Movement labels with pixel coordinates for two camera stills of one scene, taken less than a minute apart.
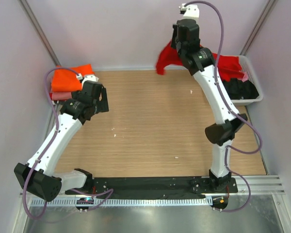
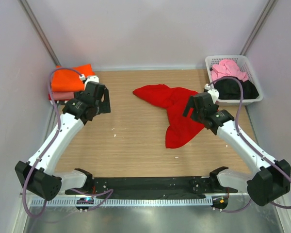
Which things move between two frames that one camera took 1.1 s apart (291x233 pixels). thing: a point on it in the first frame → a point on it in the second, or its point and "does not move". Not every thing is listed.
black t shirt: x=237 y=90 does not move
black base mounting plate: x=151 y=186 does not move
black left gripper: x=102 y=106 does not move
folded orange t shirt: x=65 y=80 does not move
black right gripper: x=174 y=43 → x=190 y=104
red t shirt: x=229 y=67 → x=181 y=130
